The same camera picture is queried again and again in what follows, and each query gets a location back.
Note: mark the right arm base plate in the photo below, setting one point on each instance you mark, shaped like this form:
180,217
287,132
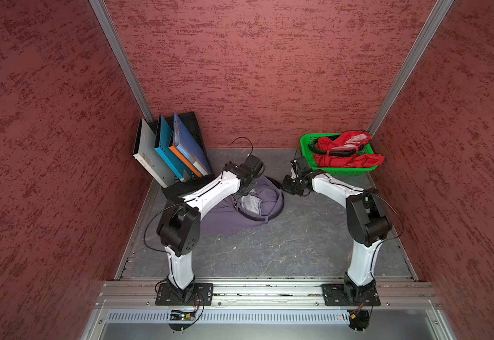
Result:
348,295

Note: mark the purple trousers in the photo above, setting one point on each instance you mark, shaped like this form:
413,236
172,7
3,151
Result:
224,219

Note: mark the blue orange book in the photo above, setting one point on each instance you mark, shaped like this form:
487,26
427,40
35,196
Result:
187,144

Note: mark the green plastic basket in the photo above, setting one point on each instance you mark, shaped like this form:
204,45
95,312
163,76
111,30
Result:
309,139

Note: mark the black file rack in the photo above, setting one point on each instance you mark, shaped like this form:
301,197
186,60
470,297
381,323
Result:
183,188

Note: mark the grey white book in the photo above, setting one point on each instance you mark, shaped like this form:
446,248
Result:
144,152

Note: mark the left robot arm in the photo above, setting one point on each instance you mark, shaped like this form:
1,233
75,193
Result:
180,223

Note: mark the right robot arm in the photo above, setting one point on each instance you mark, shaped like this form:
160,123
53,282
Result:
368,224

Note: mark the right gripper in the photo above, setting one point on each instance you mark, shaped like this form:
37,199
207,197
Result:
285,185

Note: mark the teal book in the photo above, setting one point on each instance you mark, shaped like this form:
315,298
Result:
164,141

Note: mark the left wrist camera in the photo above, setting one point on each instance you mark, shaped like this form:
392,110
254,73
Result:
254,166

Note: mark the red garment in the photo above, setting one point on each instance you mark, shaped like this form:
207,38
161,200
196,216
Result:
359,160

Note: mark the aluminium rail frame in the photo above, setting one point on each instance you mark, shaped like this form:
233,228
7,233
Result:
278,301

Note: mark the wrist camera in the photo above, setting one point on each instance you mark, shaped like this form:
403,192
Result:
254,166
300,168

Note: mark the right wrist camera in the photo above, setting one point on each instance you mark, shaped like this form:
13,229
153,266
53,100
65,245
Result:
300,168

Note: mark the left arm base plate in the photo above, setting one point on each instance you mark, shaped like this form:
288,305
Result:
196,295

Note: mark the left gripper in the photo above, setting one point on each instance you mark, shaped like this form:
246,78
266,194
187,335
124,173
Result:
253,185

